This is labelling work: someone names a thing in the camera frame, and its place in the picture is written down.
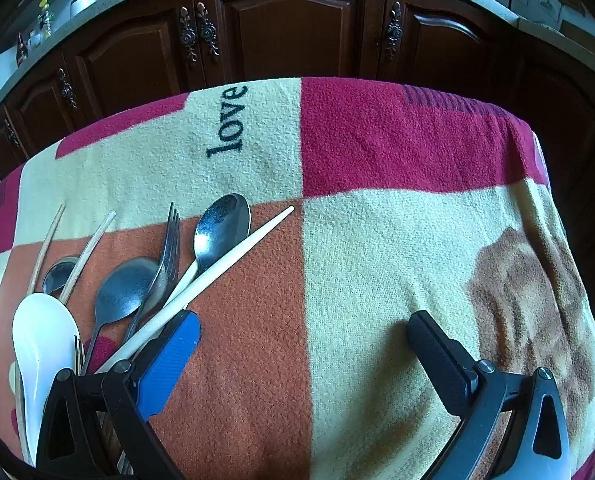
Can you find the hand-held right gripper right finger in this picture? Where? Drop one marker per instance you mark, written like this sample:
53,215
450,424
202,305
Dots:
437,355

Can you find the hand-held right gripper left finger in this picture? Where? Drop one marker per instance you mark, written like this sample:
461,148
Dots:
170,360

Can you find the dull metal spoon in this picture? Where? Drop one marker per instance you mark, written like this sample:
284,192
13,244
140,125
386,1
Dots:
122,292

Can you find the metal fork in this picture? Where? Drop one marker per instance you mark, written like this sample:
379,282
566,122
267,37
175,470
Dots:
79,355
165,265

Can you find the white chopstick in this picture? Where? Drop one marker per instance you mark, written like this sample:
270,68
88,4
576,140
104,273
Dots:
237,250

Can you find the white ceramic soup spoon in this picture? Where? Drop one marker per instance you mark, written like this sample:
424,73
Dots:
42,340

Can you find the large shiny metal spoon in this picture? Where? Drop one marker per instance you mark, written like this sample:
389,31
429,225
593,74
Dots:
222,230

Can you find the small metal spoon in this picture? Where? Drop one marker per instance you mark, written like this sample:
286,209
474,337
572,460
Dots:
57,275

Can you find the printed patchwork blanket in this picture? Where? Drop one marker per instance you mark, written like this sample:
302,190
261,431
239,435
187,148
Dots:
377,270

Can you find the brown glass bottle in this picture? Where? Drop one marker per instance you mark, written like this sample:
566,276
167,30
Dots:
22,50

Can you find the dark wooden base cabinets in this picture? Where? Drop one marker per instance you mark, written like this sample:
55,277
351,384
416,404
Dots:
297,25

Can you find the white canister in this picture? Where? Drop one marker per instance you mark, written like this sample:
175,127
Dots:
82,5

